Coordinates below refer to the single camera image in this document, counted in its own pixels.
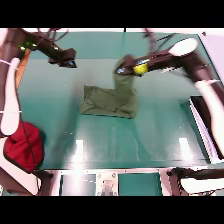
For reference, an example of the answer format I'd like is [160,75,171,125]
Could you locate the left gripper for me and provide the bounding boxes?
[47,48,78,69]

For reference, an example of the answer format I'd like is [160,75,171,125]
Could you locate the red garment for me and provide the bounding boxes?
[3,121,46,173]

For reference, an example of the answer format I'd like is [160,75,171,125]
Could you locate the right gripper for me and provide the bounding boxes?
[116,57,150,78]

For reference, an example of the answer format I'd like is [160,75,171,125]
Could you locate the black cable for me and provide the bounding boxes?
[143,28,177,55]
[35,28,70,44]

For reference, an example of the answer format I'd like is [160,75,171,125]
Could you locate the silver frame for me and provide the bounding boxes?
[42,167,224,196]

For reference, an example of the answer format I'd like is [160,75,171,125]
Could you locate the olive green shirt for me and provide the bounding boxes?
[79,54,139,120]

